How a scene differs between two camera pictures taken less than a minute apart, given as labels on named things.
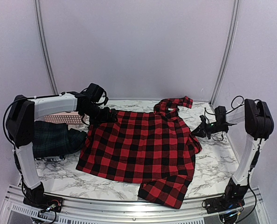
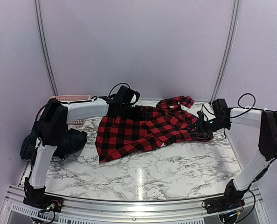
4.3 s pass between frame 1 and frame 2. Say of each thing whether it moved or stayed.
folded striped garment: stayed
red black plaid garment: moved
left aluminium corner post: stayed
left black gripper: moved
